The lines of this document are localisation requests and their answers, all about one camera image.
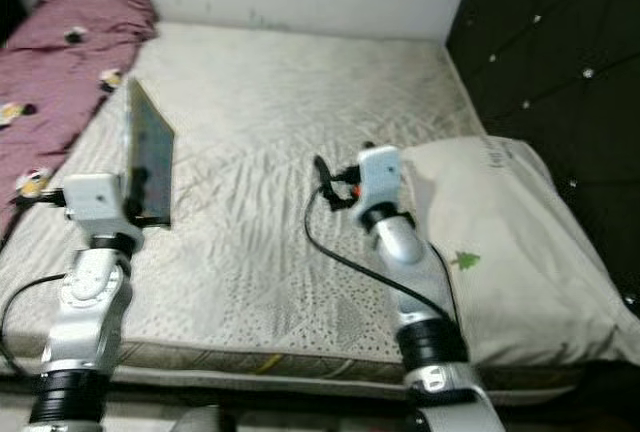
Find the grey quilted mattress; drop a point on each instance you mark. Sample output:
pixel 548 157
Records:
pixel 260 102

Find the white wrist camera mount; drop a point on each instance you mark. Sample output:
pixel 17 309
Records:
pixel 378 177
pixel 93 197

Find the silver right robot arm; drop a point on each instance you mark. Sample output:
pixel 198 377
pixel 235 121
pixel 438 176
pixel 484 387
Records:
pixel 400 242

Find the colourful picture book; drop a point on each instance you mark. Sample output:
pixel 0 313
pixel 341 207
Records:
pixel 153 147

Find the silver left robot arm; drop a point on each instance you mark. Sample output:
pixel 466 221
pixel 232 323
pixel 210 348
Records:
pixel 85 302

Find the purple cartoon print blanket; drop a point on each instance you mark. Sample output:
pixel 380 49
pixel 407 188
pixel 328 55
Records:
pixel 50 72

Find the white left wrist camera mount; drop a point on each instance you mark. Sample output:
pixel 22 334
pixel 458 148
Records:
pixel 93 197

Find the beige pillow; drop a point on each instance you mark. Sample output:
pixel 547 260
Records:
pixel 510 232

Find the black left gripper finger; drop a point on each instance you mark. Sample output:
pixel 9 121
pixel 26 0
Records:
pixel 134 195

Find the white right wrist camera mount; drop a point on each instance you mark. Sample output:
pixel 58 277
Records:
pixel 378 177

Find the black tufted headboard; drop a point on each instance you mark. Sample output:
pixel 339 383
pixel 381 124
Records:
pixel 560 52

